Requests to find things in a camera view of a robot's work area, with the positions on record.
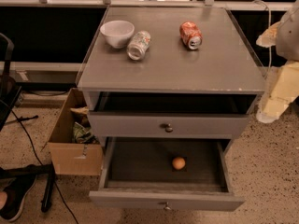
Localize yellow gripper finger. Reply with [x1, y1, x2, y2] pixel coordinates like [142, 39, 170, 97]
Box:
[256, 61, 299, 123]
[256, 21, 280, 48]

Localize orange fruit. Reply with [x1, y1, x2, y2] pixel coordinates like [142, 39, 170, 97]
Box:
[172, 157, 186, 171]

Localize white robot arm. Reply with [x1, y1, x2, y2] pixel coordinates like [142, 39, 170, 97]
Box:
[256, 0, 299, 123]

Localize grey drawer cabinet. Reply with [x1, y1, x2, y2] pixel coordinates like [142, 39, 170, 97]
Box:
[76, 6, 271, 213]

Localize round metal drawer knob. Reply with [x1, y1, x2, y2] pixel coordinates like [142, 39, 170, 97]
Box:
[161, 123, 173, 133]

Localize closed grey top drawer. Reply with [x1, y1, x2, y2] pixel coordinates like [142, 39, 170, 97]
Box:
[88, 112, 249, 139]

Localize open grey middle drawer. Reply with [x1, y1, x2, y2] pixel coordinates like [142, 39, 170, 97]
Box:
[90, 138, 244, 211]

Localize lower metal drawer knob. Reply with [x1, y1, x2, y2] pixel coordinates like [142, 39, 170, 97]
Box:
[159, 202, 172, 211]

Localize orange soda can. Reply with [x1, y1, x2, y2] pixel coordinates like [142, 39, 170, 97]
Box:
[179, 21, 203, 50]

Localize white green soda can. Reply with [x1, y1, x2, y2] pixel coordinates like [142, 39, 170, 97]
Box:
[127, 31, 151, 61]

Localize white ceramic bowl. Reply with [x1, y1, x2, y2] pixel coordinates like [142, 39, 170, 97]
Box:
[100, 21, 135, 49]

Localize green snack bag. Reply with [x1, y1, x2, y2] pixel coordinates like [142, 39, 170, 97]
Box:
[72, 122, 94, 144]

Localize brown cardboard box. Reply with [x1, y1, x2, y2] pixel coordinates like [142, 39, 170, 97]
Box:
[47, 89, 103, 175]

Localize black stand base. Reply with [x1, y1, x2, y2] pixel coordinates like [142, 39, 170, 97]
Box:
[0, 164, 55, 213]

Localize black sneaker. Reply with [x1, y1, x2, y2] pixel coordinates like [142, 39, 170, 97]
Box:
[0, 174, 36, 222]

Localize white hanging cable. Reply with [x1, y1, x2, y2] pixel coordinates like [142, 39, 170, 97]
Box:
[251, 0, 273, 79]

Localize black floor cable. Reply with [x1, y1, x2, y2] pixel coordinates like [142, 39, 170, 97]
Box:
[0, 100, 80, 224]

